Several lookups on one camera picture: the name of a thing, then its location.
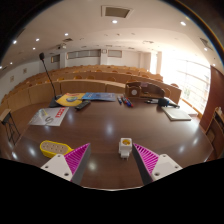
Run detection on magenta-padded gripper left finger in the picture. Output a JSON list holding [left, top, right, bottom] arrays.
[[39, 142, 92, 186]]

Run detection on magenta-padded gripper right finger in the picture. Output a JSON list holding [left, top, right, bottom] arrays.
[[132, 142, 183, 186]]

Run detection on white magazine in plastic sleeve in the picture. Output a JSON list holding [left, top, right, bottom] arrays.
[[28, 106, 70, 127]]

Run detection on white closed notebook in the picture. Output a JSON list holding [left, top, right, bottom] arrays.
[[161, 106, 193, 122]]

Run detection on black gooseneck desk microphone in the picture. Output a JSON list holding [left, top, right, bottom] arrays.
[[38, 52, 64, 109]]

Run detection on wooden side cabinet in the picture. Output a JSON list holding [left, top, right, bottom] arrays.
[[204, 106, 224, 159]]

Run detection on black remote control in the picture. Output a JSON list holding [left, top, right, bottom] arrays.
[[74, 99, 92, 112]]

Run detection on black handheld microphone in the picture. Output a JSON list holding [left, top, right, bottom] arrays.
[[144, 97, 181, 109]]

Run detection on yellow booklet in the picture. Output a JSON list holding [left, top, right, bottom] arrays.
[[55, 92, 86, 108]]

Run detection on red marker pen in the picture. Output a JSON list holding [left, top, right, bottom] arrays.
[[123, 96, 134, 108]]

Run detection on wooden desk organizer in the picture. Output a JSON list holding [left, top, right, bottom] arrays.
[[124, 81, 166, 100]]

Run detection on blue booklet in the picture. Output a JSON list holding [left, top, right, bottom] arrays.
[[81, 91, 118, 102]]

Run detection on rows of wooden auditorium seats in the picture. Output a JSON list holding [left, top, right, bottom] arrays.
[[0, 64, 183, 111]]

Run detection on large bright window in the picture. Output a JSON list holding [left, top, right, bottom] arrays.
[[159, 53, 213, 118]]

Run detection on group of ceiling spotlights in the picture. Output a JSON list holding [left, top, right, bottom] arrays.
[[8, 18, 211, 66]]

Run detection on square ceiling air vent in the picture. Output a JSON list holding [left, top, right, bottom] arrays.
[[101, 4, 133, 19]]

